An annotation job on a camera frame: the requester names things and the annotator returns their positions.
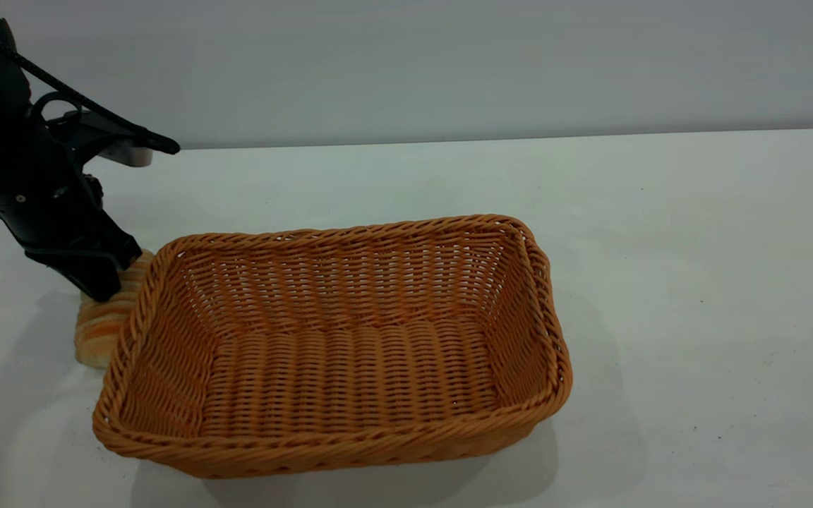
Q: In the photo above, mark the orange woven wicker basket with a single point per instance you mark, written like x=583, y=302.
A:
x=343, y=374

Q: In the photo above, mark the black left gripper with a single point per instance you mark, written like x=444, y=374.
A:
x=61, y=226

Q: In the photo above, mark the striped oblong bread roll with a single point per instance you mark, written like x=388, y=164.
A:
x=99, y=331

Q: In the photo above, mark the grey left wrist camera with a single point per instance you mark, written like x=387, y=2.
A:
x=121, y=144

